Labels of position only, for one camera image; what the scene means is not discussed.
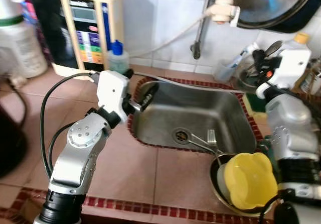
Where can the steel fork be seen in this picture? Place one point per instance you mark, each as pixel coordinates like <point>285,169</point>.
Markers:
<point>211,137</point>

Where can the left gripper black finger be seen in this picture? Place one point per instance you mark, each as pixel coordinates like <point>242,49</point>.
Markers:
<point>149,96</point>
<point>129,74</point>

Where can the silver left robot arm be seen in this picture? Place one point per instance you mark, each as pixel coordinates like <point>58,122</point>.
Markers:
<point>75,163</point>

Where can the chrome wall tap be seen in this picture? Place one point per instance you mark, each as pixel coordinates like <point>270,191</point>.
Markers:
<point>223,10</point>

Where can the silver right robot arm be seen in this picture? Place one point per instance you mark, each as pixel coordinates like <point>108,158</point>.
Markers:
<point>293,133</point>

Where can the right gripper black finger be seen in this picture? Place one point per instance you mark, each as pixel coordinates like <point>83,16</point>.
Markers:
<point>259,57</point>
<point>275,61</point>

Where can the hanging steel wok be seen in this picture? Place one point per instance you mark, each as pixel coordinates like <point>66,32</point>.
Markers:
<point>271,0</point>

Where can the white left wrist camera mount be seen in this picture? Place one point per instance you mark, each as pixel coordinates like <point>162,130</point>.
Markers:
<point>111,91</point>

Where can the yellow plastic bowl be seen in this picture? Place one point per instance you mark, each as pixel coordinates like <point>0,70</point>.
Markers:
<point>251,181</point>

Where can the white jar green lid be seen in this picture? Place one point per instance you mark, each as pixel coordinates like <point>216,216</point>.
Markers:
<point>22,48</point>

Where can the clear round plastic container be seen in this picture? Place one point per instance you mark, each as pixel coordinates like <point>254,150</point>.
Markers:
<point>246,81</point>

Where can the stainless steel sink basin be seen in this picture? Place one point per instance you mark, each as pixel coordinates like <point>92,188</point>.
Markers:
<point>200,108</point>

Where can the steel spoon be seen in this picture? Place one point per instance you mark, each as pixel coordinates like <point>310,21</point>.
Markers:
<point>274,48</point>

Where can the black electric kettle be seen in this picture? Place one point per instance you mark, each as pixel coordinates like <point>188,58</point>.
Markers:
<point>10,143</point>

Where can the chrome kitchen faucet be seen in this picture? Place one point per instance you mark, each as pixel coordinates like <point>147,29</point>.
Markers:
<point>312,76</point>

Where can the green dish soap bottle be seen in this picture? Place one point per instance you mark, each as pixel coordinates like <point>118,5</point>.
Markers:
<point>119,61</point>

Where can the beige water ionizer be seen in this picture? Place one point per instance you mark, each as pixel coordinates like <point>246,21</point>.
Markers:
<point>113,13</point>

